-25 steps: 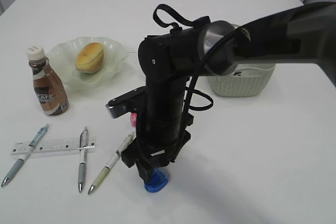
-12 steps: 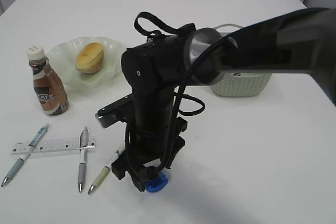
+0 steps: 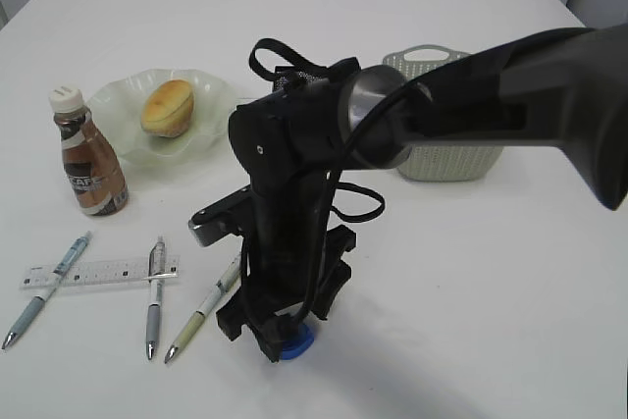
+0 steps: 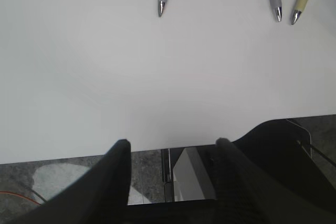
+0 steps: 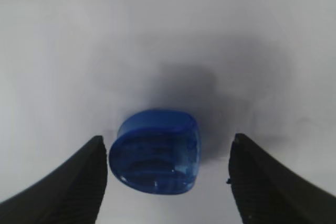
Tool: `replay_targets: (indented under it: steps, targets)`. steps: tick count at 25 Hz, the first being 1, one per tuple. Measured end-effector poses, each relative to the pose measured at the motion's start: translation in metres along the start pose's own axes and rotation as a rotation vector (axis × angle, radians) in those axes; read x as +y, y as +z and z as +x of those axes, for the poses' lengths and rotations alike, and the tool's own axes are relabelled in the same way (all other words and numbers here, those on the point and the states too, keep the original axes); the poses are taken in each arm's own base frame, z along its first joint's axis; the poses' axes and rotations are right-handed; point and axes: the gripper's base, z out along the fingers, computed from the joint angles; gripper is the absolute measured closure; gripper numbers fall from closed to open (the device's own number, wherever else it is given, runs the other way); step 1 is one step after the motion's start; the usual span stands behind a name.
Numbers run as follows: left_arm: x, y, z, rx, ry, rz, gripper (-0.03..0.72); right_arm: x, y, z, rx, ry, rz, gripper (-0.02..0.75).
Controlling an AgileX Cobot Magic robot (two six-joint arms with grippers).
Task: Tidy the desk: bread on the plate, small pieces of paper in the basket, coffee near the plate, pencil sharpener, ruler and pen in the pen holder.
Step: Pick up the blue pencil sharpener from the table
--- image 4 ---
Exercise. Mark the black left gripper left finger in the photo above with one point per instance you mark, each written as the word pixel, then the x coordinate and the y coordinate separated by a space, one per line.
pixel 99 196

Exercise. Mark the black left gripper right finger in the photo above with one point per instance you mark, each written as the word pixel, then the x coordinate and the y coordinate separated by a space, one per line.
pixel 246 194

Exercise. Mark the metal table leg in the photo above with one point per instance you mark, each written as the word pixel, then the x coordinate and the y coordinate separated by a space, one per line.
pixel 167 175

